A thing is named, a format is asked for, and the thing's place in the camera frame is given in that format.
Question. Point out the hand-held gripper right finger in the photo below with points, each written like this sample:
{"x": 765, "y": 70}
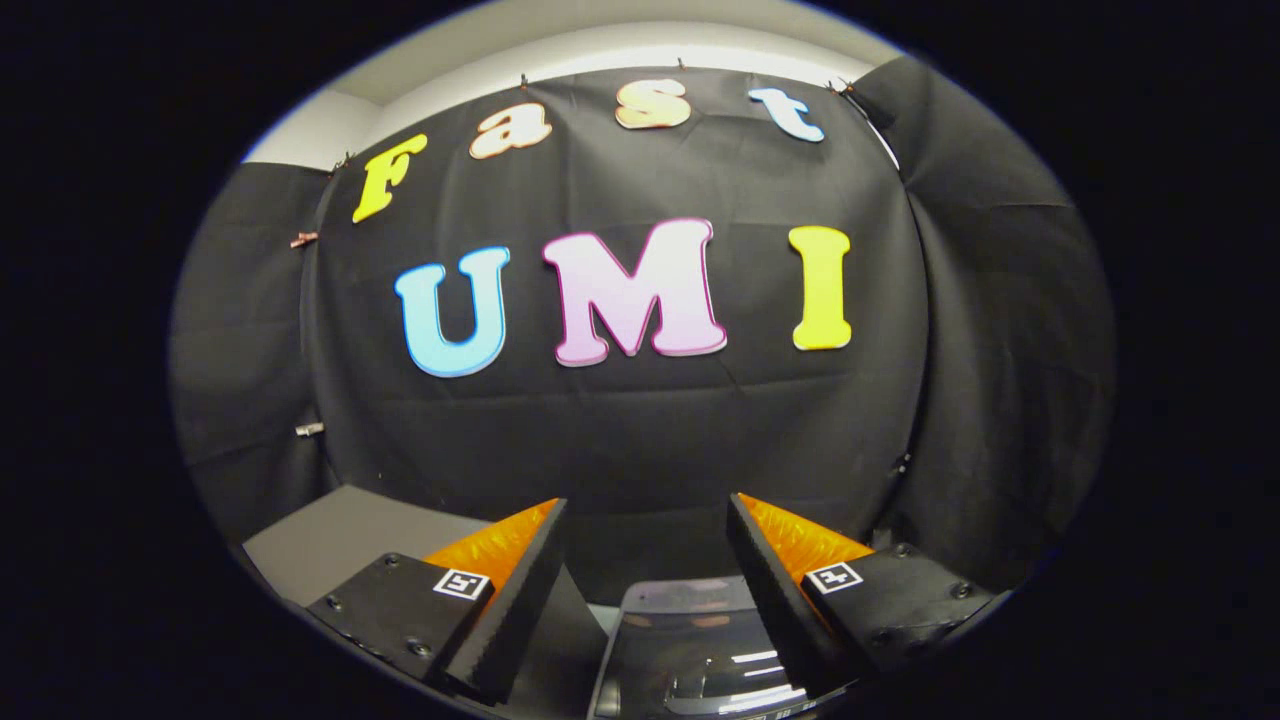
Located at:
{"x": 765, "y": 600}

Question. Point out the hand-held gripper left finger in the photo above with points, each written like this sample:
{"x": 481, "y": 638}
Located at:
{"x": 520, "y": 600}

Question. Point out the small grey washing machine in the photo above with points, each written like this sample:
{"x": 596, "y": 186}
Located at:
{"x": 680, "y": 592}

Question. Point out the grey box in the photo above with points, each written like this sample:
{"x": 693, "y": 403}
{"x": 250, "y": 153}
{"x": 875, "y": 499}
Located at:
{"x": 340, "y": 530}

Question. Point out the black backdrop cloth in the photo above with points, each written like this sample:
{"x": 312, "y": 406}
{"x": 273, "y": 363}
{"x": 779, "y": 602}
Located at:
{"x": 650, "y": 430}

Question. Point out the silver clip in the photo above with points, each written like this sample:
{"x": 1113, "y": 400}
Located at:
{"x": 309, "y": 429}

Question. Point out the pink clip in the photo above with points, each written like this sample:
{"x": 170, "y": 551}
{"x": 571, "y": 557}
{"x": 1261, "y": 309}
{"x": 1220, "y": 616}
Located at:
{"x": 303, "y": 239}

